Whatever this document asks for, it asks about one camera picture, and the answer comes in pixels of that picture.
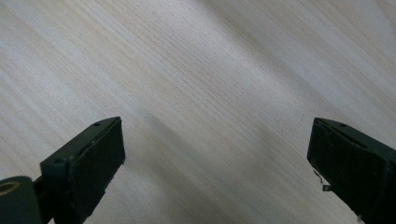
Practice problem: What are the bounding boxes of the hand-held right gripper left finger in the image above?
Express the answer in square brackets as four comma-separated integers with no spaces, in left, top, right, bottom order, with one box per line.
[39,116,126,224]

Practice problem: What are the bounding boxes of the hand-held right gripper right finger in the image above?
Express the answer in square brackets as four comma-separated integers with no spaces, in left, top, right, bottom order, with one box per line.
[306,117,396,224]

